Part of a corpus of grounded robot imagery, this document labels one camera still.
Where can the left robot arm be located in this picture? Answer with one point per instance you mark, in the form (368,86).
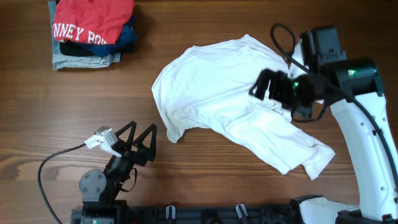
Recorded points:
(99,188)

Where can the left grey rail clip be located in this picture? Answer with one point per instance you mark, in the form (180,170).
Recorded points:
(170,212)

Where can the light grey folded jeans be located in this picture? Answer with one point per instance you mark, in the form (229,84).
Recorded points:
(60,60)

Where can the right grey rail clip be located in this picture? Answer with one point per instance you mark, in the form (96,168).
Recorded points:
(241,211)

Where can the white t-shirt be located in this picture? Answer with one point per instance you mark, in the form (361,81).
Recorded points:
(208,87)

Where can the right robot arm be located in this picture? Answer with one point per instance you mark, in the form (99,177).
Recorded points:
(354,92)

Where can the black folded garment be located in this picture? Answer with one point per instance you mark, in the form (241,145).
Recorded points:
(85,50)

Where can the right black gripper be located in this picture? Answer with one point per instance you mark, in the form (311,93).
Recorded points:
(280,88)

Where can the navy blue folded garment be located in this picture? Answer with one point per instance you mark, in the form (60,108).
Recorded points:
(121,39)

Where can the red folded t-shirt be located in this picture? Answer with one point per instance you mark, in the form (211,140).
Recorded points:
(98,22)

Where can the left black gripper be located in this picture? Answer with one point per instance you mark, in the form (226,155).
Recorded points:
(131,152)

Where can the grey rail clip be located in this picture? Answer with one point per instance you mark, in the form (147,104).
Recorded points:
(241,211)
(170,212)

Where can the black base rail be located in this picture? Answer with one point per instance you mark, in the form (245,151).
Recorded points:
(151,215)

